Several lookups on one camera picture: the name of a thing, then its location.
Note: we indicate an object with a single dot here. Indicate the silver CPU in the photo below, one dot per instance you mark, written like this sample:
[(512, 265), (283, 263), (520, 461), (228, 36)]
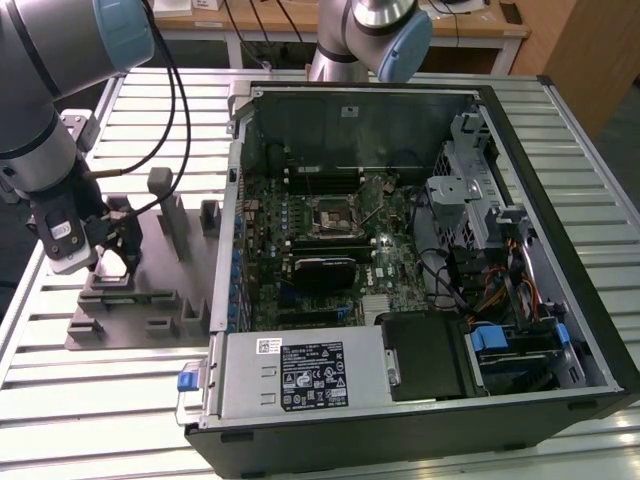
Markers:
[(106, 270)]

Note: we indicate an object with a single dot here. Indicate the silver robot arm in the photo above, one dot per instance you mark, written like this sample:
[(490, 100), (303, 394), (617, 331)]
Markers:
[(40, 60)]

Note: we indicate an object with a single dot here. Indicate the CPU socket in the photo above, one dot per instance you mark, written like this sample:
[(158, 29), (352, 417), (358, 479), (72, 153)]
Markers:
[(334, 220)]

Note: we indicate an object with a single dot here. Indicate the grey parts rack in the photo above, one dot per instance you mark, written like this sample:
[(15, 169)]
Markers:
[(155, 280)]

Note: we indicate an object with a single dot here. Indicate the blue plastic slot clip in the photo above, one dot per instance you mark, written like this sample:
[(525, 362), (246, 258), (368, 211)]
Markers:
[(234, 290), (232, 316), (239, 223), (235, 258)]

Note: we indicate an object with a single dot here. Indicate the blue release latch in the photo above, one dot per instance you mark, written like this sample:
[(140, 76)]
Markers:
[(187, 380)]

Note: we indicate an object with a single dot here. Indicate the silver power supply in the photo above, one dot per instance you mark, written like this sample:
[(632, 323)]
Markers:
[(240, 370)]

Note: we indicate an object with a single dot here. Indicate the black expansion slot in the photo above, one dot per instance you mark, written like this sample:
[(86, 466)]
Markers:
[(307, 317)]

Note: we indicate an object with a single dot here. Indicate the black graphics card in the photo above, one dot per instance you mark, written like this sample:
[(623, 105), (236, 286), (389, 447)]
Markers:
[(325, 272)]

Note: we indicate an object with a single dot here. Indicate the blue board connector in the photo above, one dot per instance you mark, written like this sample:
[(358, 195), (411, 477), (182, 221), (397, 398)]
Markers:
[(343, 314)]

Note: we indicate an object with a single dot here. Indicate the white paper box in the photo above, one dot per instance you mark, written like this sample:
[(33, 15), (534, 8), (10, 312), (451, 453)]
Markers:
[(172, 6)]

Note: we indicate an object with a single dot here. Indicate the small white box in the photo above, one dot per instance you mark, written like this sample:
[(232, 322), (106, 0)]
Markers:
[(207, 4)]

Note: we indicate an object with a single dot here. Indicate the wooden desk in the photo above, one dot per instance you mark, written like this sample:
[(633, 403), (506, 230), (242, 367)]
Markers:
[(250, 20)]

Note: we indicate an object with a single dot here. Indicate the silver chipset heatsink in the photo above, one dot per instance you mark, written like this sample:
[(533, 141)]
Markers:
[(376, 305)]

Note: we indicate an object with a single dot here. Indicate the black PC case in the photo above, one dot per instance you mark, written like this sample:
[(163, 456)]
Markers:
[(300, 445)]

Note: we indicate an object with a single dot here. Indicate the coin cell battery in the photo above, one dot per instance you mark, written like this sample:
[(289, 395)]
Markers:
[(388, 186)]

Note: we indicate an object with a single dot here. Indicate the green motherboard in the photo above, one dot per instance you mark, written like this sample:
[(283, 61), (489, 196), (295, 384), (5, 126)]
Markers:
[(405, 300)]

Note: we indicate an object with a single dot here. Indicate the metal drive cage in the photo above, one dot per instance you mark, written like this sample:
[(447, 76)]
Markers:
[(452, 192)]

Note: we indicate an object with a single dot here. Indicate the hard disk in blue carrier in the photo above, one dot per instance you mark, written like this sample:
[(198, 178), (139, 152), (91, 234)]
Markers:
[(487, 340)]

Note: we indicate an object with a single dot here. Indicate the small blue clip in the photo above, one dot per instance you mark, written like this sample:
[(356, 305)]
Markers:
[(562, 335)]

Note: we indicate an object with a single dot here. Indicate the black phone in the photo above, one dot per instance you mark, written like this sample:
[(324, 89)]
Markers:
[(511, 12)]

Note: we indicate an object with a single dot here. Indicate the wooden cabinet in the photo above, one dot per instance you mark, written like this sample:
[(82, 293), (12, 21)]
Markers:
[(590, 55)]

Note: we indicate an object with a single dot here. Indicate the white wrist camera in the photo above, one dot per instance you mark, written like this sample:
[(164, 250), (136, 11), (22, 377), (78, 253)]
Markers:
[(62, 232)]

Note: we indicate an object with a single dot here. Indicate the grey plastic bracket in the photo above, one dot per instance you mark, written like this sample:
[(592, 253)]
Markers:
[(505, 215)]

